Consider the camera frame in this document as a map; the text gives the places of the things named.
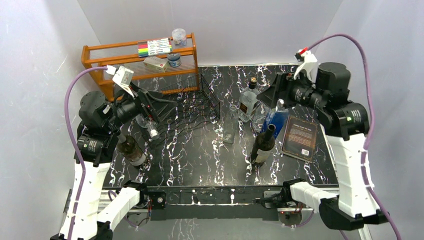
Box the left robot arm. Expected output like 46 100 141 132
53 88 178 240

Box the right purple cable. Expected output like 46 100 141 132
306 33 403 240

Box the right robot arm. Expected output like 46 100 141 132
258 62 389 231

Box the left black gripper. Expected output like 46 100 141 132
104 81 178 132

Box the clear bottle red label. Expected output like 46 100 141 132
135 114 160 140

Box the square clear liquor bottle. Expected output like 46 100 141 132
238 77 260 123

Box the dark wine bottle left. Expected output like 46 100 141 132
116 133 147 168

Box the orange wooden shelf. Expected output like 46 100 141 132
81 32 199 81

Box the small white cardboard box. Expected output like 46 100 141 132
143 56 169 73

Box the dark wine bottle white label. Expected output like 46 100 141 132
250 124 276 167

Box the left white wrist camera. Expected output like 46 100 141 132
106 65 135 97

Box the pack of coloured markers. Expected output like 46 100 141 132
137 37 173 58

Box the small blue tin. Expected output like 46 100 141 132
167 53 182 68

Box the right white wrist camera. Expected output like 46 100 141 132
293 47 318 81

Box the dark hardcover book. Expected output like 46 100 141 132
281 115 318 163

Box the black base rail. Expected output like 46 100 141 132
146 185 311 221

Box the blue water bottle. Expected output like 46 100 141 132
260 108 289 139

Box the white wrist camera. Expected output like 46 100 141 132
106 65 135 97
293 47 318 81

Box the black wire wine rack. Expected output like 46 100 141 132
141 73 221 148

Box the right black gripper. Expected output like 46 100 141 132
255 70 327 112

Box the clear plastic round container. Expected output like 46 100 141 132
171 28 187 46

